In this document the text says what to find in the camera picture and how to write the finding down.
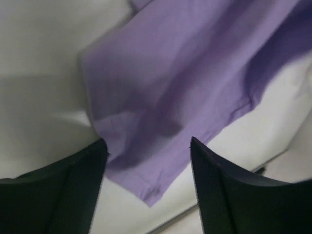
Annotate purple t shirt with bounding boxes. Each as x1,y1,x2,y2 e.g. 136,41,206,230
81,0,312,206

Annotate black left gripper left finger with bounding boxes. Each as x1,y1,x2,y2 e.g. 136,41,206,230
0,139,108,234

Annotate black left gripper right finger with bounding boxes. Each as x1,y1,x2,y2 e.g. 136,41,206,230
190,137,312,234

